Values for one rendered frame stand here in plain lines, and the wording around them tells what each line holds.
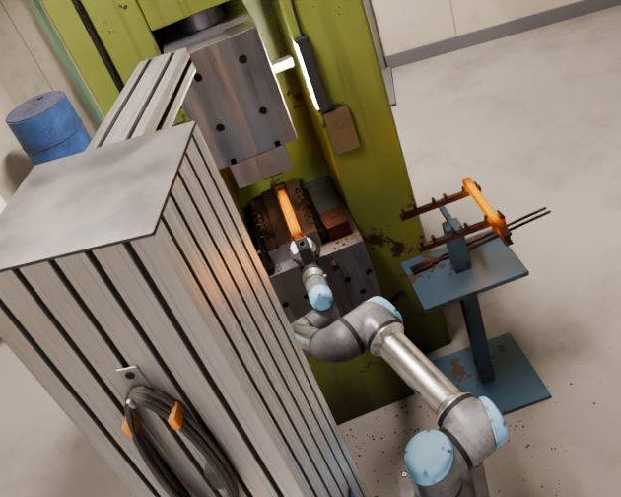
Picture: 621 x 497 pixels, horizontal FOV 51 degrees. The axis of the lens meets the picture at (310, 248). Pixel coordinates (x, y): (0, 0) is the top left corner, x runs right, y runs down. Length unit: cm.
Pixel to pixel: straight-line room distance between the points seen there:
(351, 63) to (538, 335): 156
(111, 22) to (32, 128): 360
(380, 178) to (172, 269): 190
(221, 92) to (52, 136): 373
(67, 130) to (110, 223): 506
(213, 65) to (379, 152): 75
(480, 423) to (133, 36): 152
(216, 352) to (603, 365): 244
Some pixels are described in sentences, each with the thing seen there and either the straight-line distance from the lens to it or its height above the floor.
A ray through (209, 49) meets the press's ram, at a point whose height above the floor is 175.
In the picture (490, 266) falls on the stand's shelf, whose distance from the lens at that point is 254.
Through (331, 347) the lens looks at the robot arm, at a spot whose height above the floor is 110.
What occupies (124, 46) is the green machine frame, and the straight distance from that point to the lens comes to 224.
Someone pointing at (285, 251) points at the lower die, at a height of 95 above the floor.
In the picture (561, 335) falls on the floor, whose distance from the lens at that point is 319.
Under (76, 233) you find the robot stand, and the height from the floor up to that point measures 203.
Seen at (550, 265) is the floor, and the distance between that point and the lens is 353.
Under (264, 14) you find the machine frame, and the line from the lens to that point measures 259.
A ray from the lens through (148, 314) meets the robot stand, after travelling 77.
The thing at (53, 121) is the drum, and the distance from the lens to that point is 575.
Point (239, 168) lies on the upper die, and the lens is 225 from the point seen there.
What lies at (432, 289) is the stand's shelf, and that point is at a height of 68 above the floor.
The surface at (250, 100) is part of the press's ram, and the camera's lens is 216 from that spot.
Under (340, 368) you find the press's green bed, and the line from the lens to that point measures 281.
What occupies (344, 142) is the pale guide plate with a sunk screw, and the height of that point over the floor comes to 122.
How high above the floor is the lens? 236
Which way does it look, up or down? 36 degrees down
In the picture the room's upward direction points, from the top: 22 degrees counter-clockwise
